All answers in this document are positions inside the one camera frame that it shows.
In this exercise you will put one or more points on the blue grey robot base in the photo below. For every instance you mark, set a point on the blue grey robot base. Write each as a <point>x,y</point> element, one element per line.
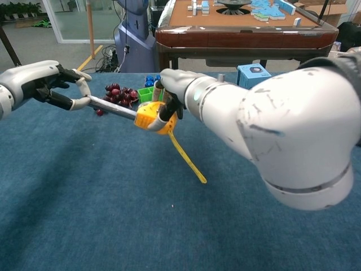
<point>135,42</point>

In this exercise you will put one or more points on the green toy building block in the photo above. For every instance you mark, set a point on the green toy building block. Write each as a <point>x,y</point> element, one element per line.
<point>145,94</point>

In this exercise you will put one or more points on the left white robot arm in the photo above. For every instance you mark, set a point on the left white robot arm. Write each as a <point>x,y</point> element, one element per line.
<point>4,101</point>

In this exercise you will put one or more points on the green floor item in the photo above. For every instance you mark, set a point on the green floor item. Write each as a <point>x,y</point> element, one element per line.
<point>42,23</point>

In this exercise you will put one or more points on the brown wooden mahjong table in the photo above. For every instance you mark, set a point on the brown wooden mahjong table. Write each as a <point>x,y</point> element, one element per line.
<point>239,39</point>

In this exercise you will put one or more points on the blue table mat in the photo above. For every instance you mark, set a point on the blue table mat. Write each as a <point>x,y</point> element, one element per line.
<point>84,197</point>

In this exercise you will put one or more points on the yellow tape measure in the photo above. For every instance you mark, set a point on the yellow tape measure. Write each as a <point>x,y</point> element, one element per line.
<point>146,114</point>

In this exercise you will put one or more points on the light blue carton box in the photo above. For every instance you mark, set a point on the light blue carton box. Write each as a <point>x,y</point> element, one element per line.
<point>253,72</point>

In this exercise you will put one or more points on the black mahjong table centre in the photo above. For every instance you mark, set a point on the black mahjong table centre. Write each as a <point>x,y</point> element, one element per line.
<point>234,6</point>

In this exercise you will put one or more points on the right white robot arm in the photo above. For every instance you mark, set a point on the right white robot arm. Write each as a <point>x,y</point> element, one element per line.
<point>296,127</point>

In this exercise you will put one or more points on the brown cardboard box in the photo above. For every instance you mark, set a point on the brown cardboard box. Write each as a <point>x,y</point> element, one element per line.
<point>335,11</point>

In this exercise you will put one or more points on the white blue mahjong tile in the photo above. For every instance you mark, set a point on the white blue mahjong tile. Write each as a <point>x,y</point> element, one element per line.
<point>297,21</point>
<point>194,6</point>
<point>204,8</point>

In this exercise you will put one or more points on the potted green plants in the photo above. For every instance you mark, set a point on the potted green plants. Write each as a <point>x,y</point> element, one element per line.
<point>22,9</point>

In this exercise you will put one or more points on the white glass partition frame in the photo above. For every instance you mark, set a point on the white glass partition frame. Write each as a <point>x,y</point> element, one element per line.
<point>84,41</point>

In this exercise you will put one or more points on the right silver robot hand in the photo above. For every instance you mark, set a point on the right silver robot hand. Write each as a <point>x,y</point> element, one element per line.
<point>177,80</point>

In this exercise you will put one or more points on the dark slanted pole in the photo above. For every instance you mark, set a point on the dark slanted pole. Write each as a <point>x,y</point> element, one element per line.
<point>9,46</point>

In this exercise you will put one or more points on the white plastic basket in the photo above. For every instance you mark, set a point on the white plastic basket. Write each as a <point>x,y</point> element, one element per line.
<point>338,54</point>

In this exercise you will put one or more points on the black bag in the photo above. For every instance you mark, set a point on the black bag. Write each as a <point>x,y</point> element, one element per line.
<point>351,35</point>

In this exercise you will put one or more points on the blue mahjong tile row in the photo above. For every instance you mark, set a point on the blue mahjong tile row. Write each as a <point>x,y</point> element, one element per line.
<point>286,7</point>

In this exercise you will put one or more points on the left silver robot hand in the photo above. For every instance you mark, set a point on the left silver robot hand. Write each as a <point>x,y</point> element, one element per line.
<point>31,76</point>

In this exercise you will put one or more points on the wooden pole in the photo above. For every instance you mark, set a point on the wooden pole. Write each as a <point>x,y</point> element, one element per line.
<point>90,28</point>

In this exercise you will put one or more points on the dark red grape bunch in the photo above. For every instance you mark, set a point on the dark red grape bunch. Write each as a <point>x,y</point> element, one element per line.
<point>118,94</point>

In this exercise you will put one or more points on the blue mahjong tile pile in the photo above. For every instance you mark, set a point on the blue mahjong tile pile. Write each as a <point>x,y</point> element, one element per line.
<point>265,12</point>

